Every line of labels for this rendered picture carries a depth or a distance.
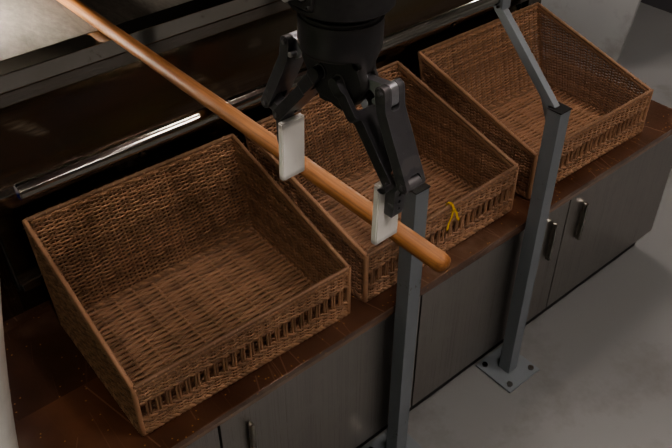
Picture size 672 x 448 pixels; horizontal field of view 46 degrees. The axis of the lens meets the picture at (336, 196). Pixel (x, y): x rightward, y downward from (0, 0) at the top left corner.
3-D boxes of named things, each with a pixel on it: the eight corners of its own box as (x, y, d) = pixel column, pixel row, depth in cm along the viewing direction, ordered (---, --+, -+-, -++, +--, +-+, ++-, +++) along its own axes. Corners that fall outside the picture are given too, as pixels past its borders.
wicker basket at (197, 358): (44, 307, 191) (15, 217, 174) (241, 213, 219) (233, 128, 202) (141, 442, 161) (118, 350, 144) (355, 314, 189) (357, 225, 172)
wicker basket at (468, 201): (245, 210, 220) (238, 125, 203) (393, 136, 249) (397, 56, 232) (364, 307, 191) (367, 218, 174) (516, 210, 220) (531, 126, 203)
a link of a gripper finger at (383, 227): (396, 170, 74) (402, 174, 73) (391, 229, 78) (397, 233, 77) (373, 183, 72) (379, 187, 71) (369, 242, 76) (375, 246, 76)
